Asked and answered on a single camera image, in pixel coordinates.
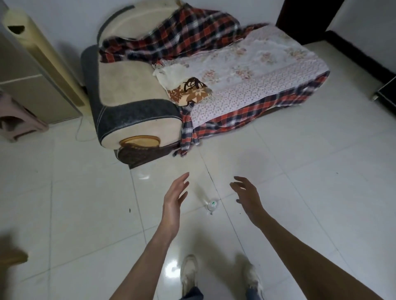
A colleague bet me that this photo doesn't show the person's left hand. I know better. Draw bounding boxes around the person's left hand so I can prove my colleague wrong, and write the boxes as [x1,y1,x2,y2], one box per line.
[161,172,190,231]

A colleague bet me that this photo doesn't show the person's right hand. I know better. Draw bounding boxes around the person's right hand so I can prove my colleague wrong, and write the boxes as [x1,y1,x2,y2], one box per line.
[230,176,267,229]

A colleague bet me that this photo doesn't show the person's left forearm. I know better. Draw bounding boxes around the person's left forearm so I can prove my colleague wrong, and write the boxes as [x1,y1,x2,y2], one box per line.
[110,225,182,300]

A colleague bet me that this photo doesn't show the person's right forearm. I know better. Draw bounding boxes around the person's right forearm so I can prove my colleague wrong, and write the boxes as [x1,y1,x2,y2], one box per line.
[256,216,385,300]

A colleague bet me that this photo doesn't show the clear plastic bottle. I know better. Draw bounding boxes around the clear plastic bottle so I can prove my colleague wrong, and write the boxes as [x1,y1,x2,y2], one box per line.
[204,199,220,216]

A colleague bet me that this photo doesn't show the person's left white shoe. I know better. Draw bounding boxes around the person's left white shoe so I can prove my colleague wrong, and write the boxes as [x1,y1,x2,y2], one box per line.
[180,255,199,298]

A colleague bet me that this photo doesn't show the person's white shoe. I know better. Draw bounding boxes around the person's white shoe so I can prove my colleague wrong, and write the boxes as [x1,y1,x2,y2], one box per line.
[180,255,199,298]
[242,262,264,300]

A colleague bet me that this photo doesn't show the brown patterned cloth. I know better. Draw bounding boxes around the brown patterned cloth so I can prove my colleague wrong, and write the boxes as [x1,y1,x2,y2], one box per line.
[169,77,215,106]

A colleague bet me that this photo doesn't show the person's right white shoe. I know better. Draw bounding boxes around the person's right white shoe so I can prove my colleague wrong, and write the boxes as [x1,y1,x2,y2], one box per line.
[242,262,264,300]

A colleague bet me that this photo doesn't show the white fringed towel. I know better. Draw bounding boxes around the white fringed towel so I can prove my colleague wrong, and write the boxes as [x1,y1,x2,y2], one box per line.
[152,63,198,91]

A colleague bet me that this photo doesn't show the person's left jeans leg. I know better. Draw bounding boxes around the person's left jeans leg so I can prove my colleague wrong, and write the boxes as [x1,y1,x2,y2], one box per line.
[181,286,204,300]

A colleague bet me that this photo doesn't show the white floral quilt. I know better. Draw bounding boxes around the white floral quilt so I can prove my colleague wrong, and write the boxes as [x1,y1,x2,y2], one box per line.
[162,25,329,128]

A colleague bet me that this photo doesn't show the beige and grey sofa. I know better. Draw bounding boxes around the beige and grey sofa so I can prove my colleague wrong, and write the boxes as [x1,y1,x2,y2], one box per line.
[81,0,198,169]

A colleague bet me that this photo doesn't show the red plaid blanket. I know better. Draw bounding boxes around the red plaid blanket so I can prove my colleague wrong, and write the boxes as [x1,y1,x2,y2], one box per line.
[99,3,330,157]

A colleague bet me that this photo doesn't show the black furniture piece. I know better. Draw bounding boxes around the black furniture piece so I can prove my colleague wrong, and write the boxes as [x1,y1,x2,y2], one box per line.
[372,76,396,106]

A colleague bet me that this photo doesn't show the pink plastic stool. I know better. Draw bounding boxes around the pink plastic stool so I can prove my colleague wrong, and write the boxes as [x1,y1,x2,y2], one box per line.
[0,90,49,143]

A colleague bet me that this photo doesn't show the brown blurred object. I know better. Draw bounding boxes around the brown blurred object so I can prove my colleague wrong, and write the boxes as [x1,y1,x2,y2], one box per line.
[0,247,29,267]

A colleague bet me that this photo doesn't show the beige cabinet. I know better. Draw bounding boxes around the beige cabinet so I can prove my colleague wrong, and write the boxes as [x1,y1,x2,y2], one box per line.
[0,1,83,125]

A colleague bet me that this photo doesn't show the cream standing air conditioner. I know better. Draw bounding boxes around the cream standing air conditioner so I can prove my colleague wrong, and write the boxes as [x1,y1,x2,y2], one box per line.
[2,9,90,108]

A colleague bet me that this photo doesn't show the white cable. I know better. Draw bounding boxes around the white cable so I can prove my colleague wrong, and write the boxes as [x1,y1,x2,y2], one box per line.
[76,87,97,143]

